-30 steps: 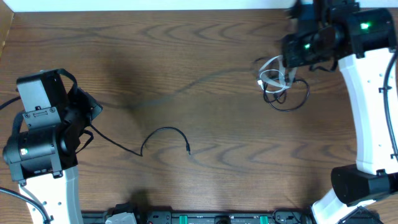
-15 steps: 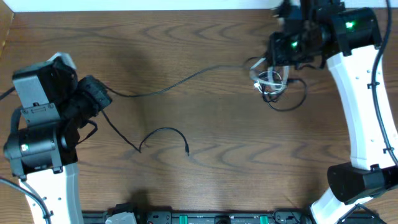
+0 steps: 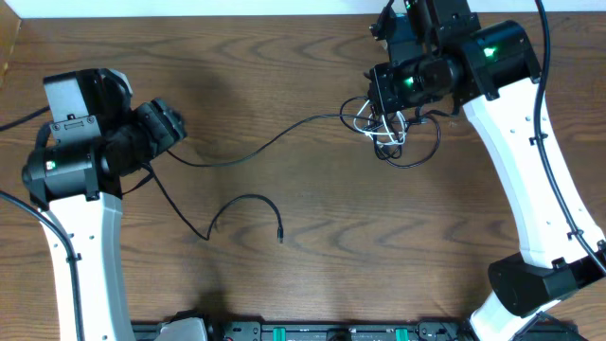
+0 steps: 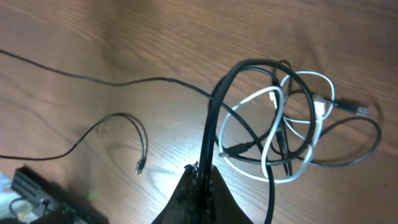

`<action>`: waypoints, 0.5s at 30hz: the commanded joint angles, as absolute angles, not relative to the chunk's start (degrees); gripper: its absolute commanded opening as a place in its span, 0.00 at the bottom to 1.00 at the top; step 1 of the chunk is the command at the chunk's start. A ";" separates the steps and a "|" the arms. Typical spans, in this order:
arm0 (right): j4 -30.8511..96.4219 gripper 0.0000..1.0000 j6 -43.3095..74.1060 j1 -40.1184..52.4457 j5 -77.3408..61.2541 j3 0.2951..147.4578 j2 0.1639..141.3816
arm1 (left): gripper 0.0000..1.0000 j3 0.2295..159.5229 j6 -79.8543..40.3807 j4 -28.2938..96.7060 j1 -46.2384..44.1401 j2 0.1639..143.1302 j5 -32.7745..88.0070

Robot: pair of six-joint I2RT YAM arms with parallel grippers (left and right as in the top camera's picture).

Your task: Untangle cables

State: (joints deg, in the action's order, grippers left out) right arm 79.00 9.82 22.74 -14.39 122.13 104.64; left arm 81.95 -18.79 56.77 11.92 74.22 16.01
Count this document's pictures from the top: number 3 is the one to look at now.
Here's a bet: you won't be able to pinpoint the white USB cable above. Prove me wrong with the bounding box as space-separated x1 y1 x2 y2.
352 99 409 147

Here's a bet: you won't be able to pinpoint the black USB cable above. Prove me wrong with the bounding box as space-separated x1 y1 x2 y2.
120 94 442 243

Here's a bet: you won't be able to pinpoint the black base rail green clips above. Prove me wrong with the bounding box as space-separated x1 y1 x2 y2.
132 319 579 341

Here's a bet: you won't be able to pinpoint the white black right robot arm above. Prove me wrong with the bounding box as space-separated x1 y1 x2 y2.
364 1 605 340

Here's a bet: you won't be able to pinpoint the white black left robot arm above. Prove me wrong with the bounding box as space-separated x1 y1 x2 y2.
23 99 186 340

